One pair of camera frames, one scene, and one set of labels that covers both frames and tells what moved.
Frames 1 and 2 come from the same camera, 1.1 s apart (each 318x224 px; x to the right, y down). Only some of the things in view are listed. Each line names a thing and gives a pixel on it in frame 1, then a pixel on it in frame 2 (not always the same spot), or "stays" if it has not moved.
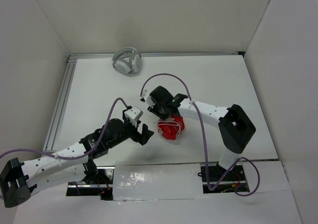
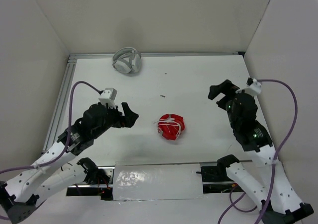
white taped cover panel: x=145 y=181 stays
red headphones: x=171 y=127 stays
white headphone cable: x=169 y=121 stays
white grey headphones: x=127 y=60 stays
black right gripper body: x=158 y=110 -> x=225 y=103
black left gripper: x=143 y=137 -> x=127 y=120
